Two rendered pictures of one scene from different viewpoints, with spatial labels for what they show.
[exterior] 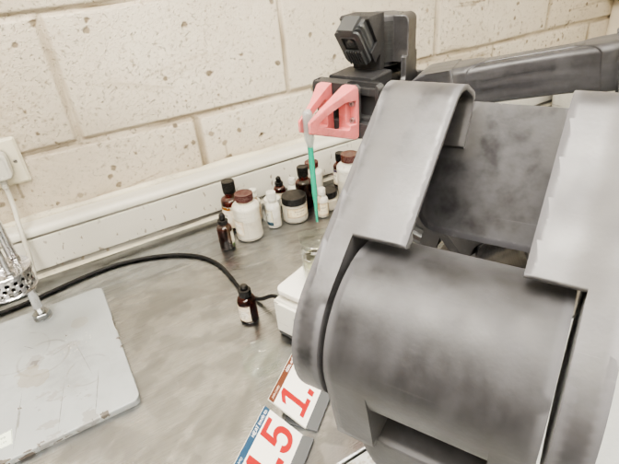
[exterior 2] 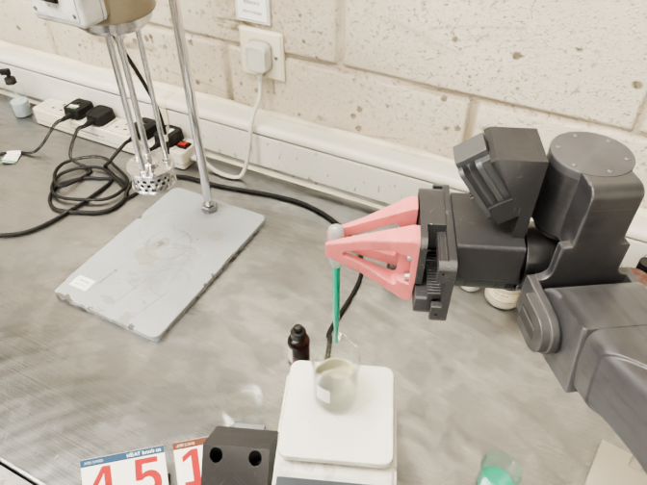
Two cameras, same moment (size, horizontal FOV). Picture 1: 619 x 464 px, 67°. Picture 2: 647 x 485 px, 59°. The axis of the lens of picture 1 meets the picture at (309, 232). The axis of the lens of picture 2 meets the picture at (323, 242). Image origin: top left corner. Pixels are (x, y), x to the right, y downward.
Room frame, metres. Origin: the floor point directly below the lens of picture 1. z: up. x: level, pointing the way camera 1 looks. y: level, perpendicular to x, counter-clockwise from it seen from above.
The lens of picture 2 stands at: (0.33, -0.29, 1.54)
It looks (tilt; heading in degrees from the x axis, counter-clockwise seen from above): 42 degrees down; 55
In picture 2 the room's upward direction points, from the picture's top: straight up
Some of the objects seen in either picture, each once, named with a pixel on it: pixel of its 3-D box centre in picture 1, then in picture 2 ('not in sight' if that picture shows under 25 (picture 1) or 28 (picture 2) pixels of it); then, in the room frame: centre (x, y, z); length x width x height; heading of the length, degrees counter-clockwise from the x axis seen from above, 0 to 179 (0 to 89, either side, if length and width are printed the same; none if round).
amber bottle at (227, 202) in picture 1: (231, 204); not in sight; (0.87, 0.16, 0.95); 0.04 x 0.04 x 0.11
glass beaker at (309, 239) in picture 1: (318, 257); (335, 374); (0.55, -0.01, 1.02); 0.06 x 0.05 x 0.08; 49
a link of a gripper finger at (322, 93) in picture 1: (331, 116); (382, 251); (0.57, -0.04, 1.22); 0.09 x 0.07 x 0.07; 139
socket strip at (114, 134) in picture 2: not in sight; (113, 130); (0.57, 0.79, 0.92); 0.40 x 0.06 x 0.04; 118
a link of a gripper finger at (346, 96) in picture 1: (323, 115); (382, 242); (0.57, -0.03, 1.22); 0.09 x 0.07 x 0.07; 139
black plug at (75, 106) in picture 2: not in sight; (75, 111); (0.52, 0.86, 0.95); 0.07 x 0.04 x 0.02; 28
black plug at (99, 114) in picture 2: not in sight; (96, 117); (0.55, 0.81, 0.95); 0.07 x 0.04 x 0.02; 28
